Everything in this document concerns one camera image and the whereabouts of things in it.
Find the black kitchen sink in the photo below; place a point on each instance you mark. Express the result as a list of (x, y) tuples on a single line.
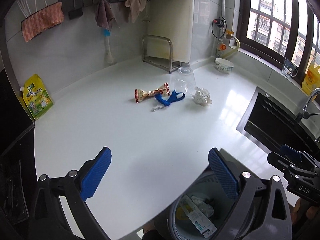
[(269, 124)]

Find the blue white bottle brush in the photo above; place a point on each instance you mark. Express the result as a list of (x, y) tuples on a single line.
[(109, 59)]

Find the yellow green detergent pouch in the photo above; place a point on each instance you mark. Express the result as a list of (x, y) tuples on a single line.
[(36, 97)]

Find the yellow gas hose valve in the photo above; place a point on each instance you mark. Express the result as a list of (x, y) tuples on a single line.
[(228, 45)]

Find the purple grey hanging rag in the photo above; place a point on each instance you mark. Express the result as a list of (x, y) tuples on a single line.
[(104, 16)]

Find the white patterned ceramic bowl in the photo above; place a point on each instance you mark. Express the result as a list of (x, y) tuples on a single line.
[(224, 65)]

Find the yellow oil bottle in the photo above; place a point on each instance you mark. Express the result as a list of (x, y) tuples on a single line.
[(312, 79)]

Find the red white snack wrapper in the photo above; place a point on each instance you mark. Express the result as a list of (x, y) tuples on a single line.
[(141, 95)]

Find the chrome faucet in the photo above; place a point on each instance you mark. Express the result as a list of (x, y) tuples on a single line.
[(303, 113)]

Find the metal cutting board rack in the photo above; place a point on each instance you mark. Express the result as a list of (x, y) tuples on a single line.
[(158, 51)]

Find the clear plastic cup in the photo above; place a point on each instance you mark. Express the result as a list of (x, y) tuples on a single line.
[(183, 80)]

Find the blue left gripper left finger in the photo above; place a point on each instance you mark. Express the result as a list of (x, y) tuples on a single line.
[(92, 172)]

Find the person's right hand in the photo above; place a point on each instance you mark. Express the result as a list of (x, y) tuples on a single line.
[(303, 209)]

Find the grey perforated trash bin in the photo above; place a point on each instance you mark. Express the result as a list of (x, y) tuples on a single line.
[(208, 187)]

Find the pink hanging towel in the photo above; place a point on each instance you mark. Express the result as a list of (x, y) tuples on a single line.
[(136, 7)]

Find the blue plastic handle piece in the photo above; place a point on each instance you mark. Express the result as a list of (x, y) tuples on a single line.
[(175, 97)]

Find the yellow plastic piece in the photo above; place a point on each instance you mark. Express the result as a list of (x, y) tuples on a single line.
[(180, 214)]

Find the small white screw piece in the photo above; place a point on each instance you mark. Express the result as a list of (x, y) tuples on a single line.
[(157, 108)]

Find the glass mug with print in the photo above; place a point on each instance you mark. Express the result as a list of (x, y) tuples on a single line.
[(289, 69)]

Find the window with dark frame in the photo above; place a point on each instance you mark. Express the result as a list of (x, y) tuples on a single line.
[(280, 31)]

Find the pink wavy sponge cloth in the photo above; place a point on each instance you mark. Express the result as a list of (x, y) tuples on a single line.
[(42, 20)]

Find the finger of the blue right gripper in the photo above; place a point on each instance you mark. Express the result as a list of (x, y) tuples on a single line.
[(290, 153), (280, 163)]

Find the white cutting board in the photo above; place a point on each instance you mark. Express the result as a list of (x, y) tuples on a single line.
[(173, 19)]

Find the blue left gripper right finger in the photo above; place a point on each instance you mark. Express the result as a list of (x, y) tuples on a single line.
[(226, 178)]

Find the printed paper ball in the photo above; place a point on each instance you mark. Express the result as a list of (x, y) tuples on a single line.
[(202, 97)]

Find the white toothpaste box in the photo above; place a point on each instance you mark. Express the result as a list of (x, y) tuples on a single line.
[(203, 225)]

